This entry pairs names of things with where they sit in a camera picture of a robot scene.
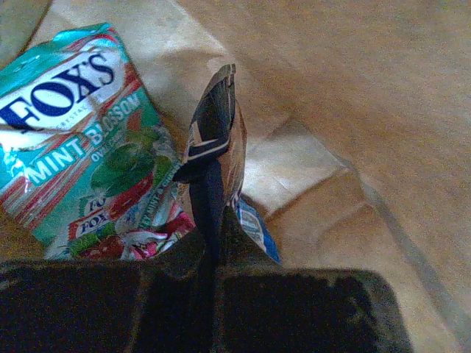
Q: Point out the blue Burts chips bag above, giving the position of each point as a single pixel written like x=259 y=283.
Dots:
x=213 y=168

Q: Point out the brown paper bag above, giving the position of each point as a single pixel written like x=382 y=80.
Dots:
x=358 y=126

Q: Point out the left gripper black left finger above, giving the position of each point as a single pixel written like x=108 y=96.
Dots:
x=157 y=305

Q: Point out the Fox's mint blossom candy bag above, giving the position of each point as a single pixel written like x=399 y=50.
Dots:
x=86 y=162

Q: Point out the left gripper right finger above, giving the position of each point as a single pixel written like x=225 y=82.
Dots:
x=261 y=306

